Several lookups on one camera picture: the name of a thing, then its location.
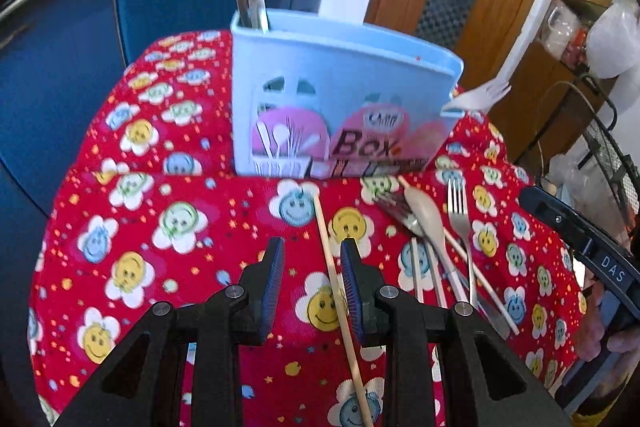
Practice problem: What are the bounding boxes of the beige plastic spoon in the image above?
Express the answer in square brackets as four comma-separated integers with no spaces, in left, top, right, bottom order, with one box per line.
[402,186,471,303]

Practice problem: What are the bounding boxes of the person's right hand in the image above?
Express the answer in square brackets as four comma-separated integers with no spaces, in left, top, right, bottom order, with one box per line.
[575,286,629,361]

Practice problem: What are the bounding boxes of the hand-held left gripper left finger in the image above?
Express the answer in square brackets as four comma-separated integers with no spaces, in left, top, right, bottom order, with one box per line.
[52,236,286,427]

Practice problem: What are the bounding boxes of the white plastic bag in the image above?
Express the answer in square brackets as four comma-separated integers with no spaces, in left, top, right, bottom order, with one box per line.
[585,0,640,80]

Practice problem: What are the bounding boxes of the metal fork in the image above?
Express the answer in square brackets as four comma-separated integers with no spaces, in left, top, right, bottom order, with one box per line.
[446,178,481,308]
[375,192,511,340]

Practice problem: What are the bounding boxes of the clear plastic bag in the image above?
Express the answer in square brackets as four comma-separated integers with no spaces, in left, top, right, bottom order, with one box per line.
[542,2,586,58]

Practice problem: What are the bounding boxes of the light blue utensil box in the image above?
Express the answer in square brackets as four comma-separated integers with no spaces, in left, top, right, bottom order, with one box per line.
[230,8,464,180]

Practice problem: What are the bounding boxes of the red smiley flower tablecloth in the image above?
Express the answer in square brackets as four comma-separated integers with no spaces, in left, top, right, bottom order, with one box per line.
[27,29,588,427]

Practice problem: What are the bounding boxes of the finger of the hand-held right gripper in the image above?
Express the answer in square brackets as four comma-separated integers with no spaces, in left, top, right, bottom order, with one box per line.
[519,185,600,255]

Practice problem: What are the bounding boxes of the black metal wire rack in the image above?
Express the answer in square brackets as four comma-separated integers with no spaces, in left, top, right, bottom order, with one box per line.
[520,72,640,228]

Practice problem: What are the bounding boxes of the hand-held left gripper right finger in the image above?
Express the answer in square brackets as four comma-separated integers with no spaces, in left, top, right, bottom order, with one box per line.
[340,238,573,427]

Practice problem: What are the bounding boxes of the pale plastic fork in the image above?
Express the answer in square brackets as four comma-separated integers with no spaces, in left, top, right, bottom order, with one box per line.
[440,79,512,118]

